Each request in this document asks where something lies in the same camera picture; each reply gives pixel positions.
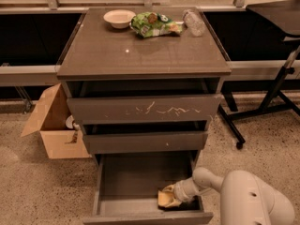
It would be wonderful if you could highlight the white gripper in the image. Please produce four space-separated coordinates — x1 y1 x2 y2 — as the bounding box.
162 178 211 208

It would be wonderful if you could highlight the yellow sponge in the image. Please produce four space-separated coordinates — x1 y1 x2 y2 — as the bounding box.
157 191 174 208

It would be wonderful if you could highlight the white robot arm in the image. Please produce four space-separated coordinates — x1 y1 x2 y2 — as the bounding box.
157 167 295 225

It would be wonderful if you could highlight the grey bottom drawer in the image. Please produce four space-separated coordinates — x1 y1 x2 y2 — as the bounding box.
82 151 213 225

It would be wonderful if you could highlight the grey drawer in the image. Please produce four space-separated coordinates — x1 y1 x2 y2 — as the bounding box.
83 131 208 154
82 151 213 225
67 95 221 125

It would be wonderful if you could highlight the grey middle drawer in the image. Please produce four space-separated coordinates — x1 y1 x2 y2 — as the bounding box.
83 131 208 154

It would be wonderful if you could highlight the grey top drawer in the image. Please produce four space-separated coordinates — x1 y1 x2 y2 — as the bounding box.
67 95 221 125

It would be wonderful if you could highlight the grey drawer cabinet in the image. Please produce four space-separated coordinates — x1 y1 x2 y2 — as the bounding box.
56 6 233 168

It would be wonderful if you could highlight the cardboard box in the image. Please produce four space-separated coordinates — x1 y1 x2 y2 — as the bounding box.
22 83 90 159

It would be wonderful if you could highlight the white cup in box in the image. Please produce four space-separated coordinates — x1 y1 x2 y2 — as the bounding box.
66 115 80 130

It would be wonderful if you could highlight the green chip bag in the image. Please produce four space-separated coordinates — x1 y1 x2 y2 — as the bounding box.
130 12 182 38

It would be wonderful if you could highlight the clear plastic bottle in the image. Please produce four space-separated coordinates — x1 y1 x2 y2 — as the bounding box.
183 9 205 37

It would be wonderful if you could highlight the white bowl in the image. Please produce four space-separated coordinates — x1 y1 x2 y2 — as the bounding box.
103 9 135 29

